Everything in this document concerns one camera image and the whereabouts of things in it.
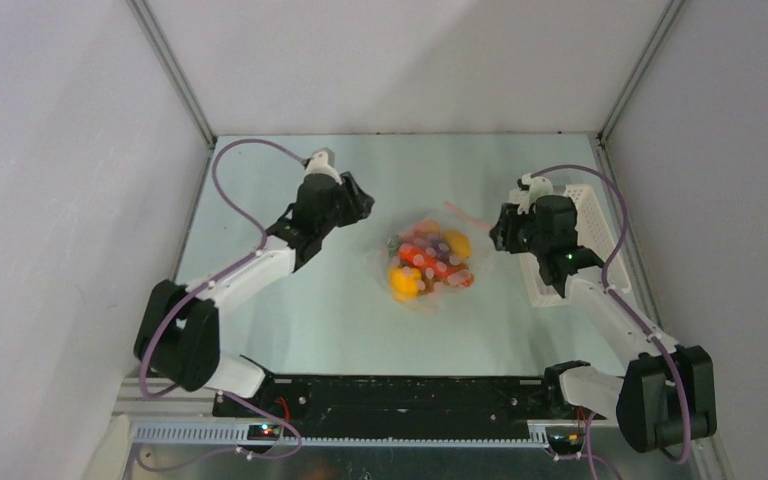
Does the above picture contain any yellow mango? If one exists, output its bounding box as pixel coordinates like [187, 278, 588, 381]
[442, 229, 473, 260]

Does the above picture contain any purple onion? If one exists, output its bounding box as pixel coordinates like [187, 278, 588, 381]
[423, 238, 451, 262]

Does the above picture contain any clear zip top bag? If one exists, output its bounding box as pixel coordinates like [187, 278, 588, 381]
[364, 202, 493, 312]

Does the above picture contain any pink peach top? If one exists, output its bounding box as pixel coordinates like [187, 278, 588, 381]
[413, 219, 442, 241]

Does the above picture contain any red chili pepper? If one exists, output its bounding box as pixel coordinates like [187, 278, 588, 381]
[397, 243, 474, 288]

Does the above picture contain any yellow bell pepper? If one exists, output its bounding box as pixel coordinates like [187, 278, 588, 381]
[387, 266, 423, 302]

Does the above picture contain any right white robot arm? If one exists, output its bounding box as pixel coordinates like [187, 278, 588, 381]
[489, 194, 717, 460]

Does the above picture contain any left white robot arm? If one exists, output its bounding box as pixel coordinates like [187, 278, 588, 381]
[133, 172, 375, 417]

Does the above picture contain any white plastic basket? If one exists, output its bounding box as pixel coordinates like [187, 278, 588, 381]
[508, 184, 632, 309]

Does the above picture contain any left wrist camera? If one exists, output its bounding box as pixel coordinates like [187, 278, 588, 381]
[305, 148, 343, 184]

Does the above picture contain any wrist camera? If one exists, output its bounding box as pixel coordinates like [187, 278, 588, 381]
[509, 174, 554, 214]
[305, 148, 343, 184]

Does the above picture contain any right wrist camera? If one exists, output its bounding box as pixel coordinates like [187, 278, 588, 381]
[509, 174, 554, 214]

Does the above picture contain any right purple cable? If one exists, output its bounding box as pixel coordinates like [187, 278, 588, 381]
[530, 164, 693, 480]

